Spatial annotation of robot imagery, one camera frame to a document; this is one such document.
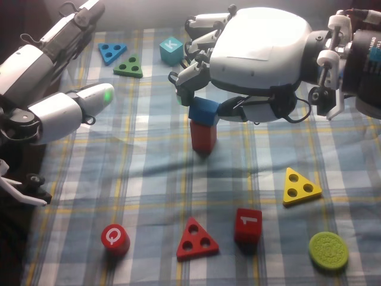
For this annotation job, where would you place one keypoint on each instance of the blue triangle with three holes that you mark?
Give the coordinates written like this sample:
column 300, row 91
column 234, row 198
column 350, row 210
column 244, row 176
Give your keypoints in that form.
column 111, row 49

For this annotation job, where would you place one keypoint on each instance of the red rectangular block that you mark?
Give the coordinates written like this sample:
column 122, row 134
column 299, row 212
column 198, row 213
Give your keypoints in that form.
column 204, row 137

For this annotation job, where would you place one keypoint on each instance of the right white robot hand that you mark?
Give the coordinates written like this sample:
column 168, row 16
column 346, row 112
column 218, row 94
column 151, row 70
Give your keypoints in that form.
column 256, row 50

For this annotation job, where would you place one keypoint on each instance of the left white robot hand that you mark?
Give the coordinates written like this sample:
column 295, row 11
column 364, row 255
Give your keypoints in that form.
column 53, row 113

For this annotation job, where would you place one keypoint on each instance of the blue plaid tablecloth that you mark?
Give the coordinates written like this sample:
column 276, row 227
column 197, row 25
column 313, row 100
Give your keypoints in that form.
column 149, row 178

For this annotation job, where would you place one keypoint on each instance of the dark blue block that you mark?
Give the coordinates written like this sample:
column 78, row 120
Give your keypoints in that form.
column 204, row 111

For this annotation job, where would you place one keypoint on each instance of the red cylinder with letter Q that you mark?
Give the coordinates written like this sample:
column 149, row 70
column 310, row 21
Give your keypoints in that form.
column 119, row 247

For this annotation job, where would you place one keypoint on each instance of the green triangle with three holes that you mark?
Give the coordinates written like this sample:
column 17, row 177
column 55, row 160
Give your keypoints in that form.
column 128, row 74

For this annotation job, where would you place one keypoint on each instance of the yellow triangle with three holes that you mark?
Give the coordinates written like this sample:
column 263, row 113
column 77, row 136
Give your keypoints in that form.
column 299, row 185

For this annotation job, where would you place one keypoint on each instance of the green round toy cookie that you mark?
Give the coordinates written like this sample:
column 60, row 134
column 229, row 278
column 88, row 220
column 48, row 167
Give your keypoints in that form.
column 329, row 251

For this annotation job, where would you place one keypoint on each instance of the red triangle with three holes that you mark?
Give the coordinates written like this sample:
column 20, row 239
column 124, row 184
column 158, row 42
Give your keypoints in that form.
column 196, row 238

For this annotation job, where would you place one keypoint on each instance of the red cube with number 1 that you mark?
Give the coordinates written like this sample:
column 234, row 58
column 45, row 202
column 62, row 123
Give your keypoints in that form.
column 247, row 232

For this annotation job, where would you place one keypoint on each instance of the teal cube with letter K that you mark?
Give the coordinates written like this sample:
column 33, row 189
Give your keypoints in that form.
column 171, row 55

